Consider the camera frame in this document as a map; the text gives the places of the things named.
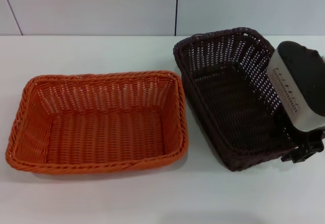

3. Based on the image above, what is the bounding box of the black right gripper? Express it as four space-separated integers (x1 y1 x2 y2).
280 129 325 164

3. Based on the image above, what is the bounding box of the dark brown woven plastic basket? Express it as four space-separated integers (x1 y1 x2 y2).
173 26 297 173

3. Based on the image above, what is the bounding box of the orange woven plastic basket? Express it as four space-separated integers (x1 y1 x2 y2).
5 69 190 176

